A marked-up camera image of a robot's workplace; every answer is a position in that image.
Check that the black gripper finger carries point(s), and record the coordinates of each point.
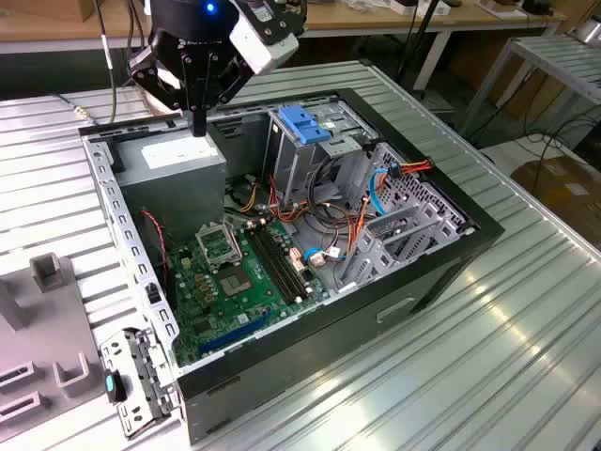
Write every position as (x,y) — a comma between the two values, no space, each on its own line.
(209,84)
(191,89)

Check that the metal disk bay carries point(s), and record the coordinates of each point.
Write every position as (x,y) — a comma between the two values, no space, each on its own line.
(436,202)

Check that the blue plastic drive latch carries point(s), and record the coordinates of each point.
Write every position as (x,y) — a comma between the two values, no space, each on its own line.
(300,124)

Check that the grey power supply unit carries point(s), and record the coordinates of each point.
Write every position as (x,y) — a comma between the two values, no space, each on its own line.
(174,197)

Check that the grey optical drive cage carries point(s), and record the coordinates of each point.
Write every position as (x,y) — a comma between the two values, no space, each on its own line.
(288,164)

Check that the black RAM slot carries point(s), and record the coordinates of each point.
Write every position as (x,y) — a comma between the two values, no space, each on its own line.
(287,259)
(281,261)
(268,266)
(274,264)

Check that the CPU socket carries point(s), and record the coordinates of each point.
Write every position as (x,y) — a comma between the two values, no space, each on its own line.
(235,281)

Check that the small black case clip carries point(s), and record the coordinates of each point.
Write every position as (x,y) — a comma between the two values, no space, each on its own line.
(153,295)

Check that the green motherboard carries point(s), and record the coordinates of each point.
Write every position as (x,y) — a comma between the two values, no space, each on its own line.
(253,310)

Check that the blue expansion slot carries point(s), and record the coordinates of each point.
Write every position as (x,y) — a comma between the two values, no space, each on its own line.
(235,334)

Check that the grey parts rack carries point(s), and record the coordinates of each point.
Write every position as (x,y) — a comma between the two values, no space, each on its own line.
(51,324)

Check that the black open PC case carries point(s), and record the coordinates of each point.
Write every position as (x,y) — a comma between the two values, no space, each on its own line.
(328,357)

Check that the black latch with blue tab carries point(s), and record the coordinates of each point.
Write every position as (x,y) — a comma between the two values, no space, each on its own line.
(111,383)

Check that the metal slat side table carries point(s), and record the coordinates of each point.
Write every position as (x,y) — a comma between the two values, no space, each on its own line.
(563,61)

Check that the flat brown cardboard box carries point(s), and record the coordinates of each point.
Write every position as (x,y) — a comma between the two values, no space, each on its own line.
(563,192)

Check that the metal card retention bracket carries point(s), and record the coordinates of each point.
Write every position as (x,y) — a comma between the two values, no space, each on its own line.
(117,350)

